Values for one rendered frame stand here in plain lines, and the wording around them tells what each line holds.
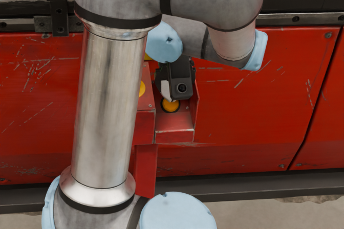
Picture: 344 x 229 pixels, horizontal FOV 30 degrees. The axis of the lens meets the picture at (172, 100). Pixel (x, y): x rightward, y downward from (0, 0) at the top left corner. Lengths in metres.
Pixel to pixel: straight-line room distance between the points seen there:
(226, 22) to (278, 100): 1.06
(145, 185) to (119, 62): 0.90
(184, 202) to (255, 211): 1.26
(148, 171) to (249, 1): 0.91
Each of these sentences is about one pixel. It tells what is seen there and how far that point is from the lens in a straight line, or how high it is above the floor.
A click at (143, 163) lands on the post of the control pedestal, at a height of 0.52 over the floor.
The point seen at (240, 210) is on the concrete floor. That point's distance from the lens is 2.22.
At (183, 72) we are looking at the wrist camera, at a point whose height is 0.89.
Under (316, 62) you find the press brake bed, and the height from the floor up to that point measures 0.65.
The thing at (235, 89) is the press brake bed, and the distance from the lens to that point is 1.80.
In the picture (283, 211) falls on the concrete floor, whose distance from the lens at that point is 2.25.
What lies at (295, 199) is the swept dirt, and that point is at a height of 0.00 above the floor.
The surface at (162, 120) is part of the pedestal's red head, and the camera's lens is 1.48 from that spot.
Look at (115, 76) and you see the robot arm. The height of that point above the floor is 1.21.
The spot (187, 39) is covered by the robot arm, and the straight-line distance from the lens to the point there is 1.16.
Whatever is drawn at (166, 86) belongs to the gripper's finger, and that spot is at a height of 0.80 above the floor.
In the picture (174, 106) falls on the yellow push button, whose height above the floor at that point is 0.72.
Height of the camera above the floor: 1.80
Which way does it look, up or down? 46 degrees down
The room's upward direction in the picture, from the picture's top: 5 degrees clockwise
